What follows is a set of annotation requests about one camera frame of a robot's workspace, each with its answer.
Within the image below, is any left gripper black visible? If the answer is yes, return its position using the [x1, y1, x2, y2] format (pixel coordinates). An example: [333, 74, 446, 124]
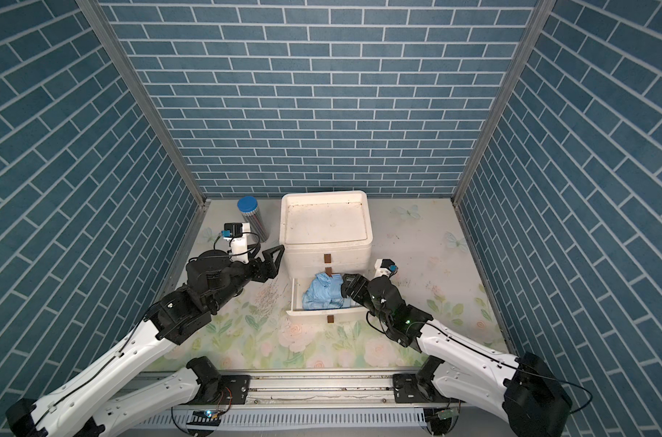
[205, 241, 285, 311]

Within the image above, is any white drawer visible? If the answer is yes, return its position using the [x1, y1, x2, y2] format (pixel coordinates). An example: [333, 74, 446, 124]
[287, 272, 365, 323]

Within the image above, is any blue umbrella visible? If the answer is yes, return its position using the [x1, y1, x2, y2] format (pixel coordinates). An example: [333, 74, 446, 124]
[302, 272, 352, 311]

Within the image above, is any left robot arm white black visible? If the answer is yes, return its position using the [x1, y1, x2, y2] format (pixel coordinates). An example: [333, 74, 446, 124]
[6, 245, 285, 436]

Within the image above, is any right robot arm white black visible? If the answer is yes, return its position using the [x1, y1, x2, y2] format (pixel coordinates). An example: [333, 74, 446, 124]
[341, 274, 578, 436]

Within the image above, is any white plastic drawer cabinet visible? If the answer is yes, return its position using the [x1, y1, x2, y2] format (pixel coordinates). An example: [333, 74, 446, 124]
[279, 190, 374, 279]

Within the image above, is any pencil tube blue lid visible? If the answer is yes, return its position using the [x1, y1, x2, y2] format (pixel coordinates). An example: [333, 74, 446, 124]
[237, 196, 269, 242]

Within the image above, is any floral table mat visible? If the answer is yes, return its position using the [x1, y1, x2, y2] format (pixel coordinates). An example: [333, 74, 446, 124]
[148, 258, 507, 371]

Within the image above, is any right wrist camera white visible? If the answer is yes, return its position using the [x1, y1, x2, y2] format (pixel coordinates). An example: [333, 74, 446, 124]
[374, 259, 398, 279]

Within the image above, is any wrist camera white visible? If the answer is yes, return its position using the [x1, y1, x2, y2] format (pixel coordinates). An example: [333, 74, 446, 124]
[374, 259, 398, 279]
[221, 222, 251, 264]

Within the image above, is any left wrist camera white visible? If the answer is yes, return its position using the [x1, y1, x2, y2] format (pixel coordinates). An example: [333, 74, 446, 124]
[221, 222, 251, 264]

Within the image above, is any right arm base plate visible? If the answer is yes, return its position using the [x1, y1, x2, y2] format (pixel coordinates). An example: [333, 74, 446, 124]
[392, 373, 458, 404]

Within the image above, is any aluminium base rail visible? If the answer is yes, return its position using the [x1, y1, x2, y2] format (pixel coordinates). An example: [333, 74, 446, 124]
[90, 370, 556, 433]

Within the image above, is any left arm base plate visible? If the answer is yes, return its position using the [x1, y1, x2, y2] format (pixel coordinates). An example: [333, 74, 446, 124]
[185, 373, 252, 407]

